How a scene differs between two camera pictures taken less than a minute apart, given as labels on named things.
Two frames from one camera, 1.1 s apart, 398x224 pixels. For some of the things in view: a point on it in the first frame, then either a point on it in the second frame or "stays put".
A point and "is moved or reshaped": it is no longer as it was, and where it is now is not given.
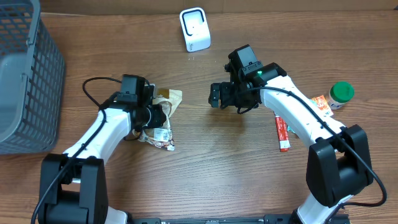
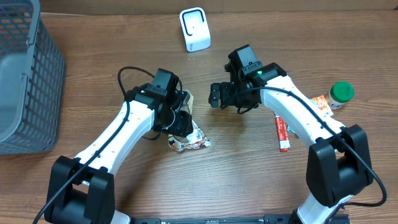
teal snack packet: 290,129 stays put
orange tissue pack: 321,106 stays put
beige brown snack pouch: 169,99 is moved or reshaped
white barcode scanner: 194,29 stays put
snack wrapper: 162,137 -> 196,139
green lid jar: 340,93 stays put
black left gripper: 158,116 -> 184,125
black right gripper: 226,89 stays put
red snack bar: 282,131 stays put
